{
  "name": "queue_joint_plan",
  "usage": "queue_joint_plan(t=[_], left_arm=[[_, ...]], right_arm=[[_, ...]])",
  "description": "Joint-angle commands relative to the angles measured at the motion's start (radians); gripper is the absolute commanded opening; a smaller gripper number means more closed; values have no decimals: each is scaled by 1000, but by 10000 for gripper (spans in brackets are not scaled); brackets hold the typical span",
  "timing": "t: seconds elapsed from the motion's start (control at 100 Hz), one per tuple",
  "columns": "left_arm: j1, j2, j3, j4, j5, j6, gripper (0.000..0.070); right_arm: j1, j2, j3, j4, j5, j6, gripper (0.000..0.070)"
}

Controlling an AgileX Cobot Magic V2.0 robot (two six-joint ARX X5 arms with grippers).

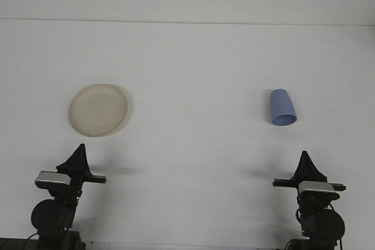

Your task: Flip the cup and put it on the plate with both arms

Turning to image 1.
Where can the pale blue cup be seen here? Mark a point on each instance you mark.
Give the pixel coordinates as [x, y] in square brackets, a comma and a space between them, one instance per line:
[281, 106]

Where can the pale round plate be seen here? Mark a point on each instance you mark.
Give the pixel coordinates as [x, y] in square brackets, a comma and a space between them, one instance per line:
[98, 111]

